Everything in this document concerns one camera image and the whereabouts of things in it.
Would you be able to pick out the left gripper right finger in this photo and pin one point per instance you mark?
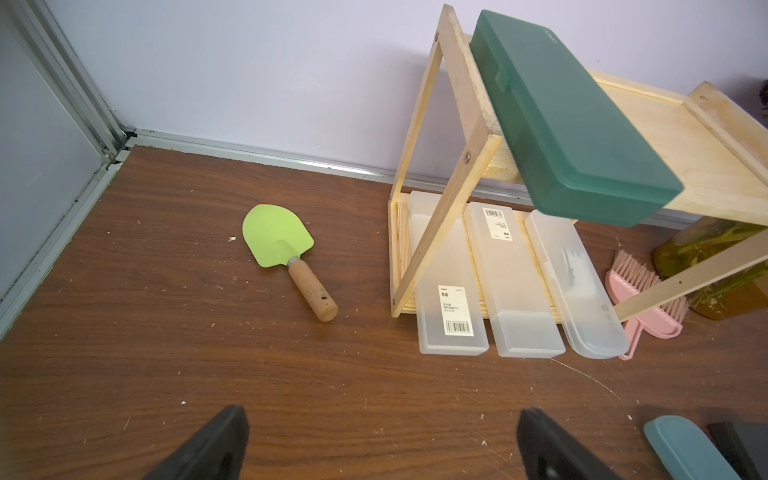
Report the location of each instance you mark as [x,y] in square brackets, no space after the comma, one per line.
[548,451]

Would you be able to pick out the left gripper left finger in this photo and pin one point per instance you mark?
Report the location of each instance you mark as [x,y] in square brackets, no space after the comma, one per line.
[215,451]

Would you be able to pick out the clear pencil case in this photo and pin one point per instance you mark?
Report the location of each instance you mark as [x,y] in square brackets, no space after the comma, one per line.
[591,325]
[448,310]
[521,318]

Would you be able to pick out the light teal pencil case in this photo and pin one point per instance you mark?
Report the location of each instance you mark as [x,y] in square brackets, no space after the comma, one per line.
[685,451]

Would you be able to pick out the dark grey pencil case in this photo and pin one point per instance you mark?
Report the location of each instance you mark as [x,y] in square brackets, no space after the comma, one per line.
[744,446]

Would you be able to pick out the dark green pencil case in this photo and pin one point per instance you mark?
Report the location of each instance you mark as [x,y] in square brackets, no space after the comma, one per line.
[578,154]

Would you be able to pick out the wooden two-tier shelf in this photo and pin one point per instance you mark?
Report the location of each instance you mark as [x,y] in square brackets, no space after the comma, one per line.
[713,146]

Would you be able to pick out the artificial plant in glass vase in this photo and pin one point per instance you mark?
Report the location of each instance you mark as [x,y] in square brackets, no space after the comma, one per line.
[721,266]

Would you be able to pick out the green shovel wooden handle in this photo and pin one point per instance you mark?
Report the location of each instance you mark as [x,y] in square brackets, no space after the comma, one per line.
[277,236]

